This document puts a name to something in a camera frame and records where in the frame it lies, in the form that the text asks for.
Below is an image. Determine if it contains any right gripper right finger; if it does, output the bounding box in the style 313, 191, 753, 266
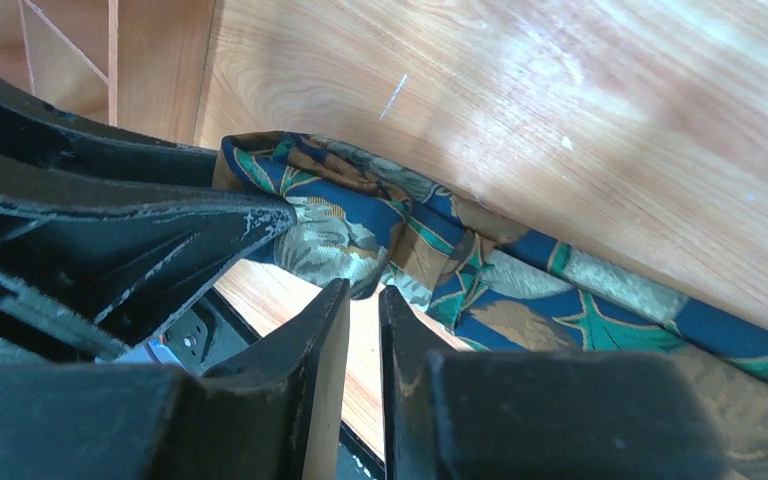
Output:
379, 287, 728, 479

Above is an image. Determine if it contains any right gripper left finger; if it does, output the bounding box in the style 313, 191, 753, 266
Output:
0, 279, 349, 479

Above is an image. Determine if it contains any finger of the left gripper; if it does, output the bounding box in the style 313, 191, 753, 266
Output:
0, 79, 219, 199
0, 139, 298, 364

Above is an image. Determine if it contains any blue green brown tie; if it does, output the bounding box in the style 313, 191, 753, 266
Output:
212, 131, 768, 479

